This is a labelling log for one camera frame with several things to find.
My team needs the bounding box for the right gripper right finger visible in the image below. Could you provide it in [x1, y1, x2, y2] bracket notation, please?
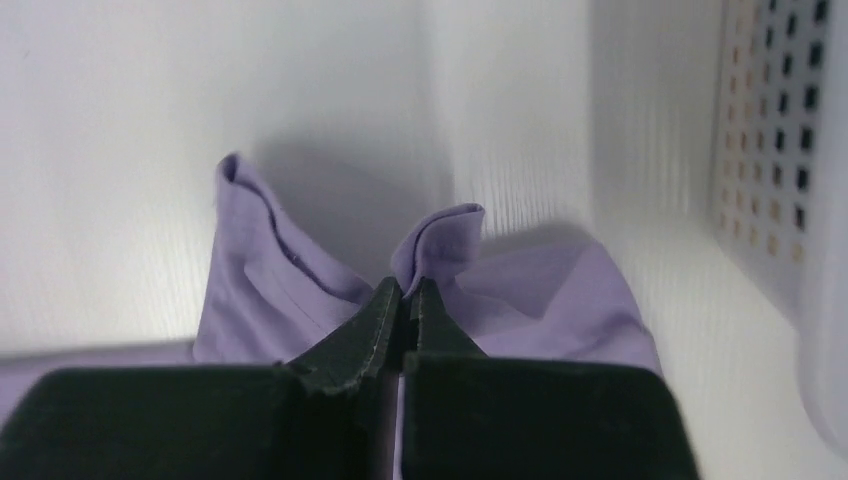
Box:
[401, 279, 700, 479]

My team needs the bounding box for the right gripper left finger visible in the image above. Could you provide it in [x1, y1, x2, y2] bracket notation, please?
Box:
[1, 278, 403, 479]

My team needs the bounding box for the white plastic laundry basket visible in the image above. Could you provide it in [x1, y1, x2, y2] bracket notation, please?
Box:
[713, 1, 847, 454]

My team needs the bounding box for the purple t shirt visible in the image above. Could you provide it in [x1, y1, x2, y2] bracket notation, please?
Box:
[0, 152, 665, 480]

